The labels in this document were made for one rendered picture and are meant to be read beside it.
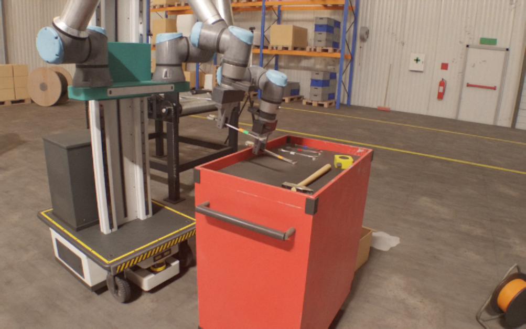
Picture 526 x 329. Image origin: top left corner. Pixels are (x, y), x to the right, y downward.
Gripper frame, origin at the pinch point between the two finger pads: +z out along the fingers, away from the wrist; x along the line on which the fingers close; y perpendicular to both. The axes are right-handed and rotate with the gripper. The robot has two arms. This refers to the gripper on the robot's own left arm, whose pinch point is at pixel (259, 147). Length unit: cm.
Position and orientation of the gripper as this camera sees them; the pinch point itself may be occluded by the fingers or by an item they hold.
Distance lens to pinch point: 154.1
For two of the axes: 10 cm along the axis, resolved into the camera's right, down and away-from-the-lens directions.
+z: -2.4, 9.0, 3.6
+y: 8.5, 3.7, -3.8
